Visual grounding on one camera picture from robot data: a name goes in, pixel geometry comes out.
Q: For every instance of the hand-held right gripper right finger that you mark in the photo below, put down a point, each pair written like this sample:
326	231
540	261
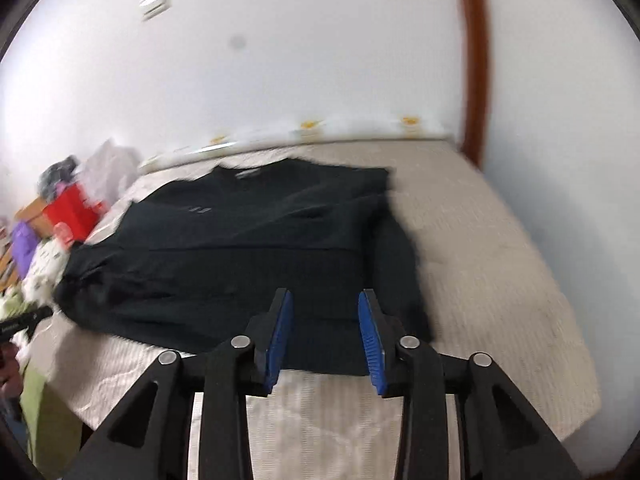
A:
372	345

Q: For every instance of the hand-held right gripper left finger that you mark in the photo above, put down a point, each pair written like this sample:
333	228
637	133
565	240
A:
280	340

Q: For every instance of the black sweatshirt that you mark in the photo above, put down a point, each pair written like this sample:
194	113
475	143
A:
240	260

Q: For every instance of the person's left hand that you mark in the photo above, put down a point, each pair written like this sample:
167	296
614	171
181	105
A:
9	370

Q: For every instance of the white floral blanket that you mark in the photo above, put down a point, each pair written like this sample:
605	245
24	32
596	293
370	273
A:
45	270

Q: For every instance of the purple plush item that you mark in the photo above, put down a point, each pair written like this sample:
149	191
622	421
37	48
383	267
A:
24	250

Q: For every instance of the green bed sheet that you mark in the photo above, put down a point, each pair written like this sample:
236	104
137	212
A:
45	410

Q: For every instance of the wooden headboard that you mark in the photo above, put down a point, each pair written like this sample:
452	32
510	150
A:
32	210

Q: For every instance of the red paper bag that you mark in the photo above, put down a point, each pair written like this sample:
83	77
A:
70	215

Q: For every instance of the grey plaid cloth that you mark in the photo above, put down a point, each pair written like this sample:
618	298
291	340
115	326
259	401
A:
57	175

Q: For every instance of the white plastic bag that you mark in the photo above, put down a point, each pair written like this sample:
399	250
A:
112	170

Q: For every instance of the white floral pillow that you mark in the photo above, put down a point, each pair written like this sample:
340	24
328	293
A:
210	147

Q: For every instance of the white box with yellow print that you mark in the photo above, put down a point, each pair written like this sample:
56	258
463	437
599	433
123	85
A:
375	127

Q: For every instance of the brown wooden door frame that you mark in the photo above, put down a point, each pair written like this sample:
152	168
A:
472	60

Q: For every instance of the white light switch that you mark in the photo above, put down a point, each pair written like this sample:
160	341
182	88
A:
155	4

